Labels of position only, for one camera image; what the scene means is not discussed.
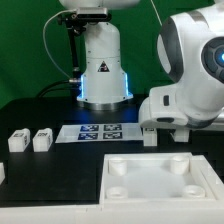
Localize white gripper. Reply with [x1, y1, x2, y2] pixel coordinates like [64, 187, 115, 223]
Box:
[138, 84, 224, 131]

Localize white square table top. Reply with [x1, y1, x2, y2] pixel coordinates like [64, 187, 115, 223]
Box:
[100, 153, 217, 203]

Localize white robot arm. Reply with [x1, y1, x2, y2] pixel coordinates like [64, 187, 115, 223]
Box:
[59, 0, 224, 129]

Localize sheet with four markers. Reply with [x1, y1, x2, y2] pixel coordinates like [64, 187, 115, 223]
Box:
[56, 123, 143, 143]

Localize white obstacle fence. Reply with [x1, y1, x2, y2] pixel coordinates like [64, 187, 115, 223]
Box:
[0, 154, 224, 224]

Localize white block left edge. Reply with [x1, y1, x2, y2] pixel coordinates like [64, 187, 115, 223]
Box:
[0, 163, 5, 185]

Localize white cable right side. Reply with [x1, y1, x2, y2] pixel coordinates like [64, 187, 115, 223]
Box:
[149, 0, 164, 27]

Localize black cables at base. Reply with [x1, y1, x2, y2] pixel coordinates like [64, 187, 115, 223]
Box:
[35, 79, 78, 99]

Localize black camera on stand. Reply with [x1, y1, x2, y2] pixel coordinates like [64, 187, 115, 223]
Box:
[57, 7, 111, 97]

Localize white camera cable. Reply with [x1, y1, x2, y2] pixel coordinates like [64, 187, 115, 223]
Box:
[42, 9, 78, 81]

